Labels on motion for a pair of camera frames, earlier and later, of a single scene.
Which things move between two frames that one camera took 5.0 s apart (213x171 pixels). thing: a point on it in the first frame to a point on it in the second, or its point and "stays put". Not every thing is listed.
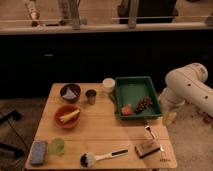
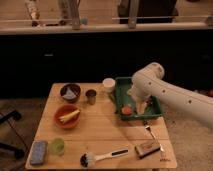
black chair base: (18, 153) stays put
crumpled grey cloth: (69, 94) stays put
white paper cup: (108, 84) stays put
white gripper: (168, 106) to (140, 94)
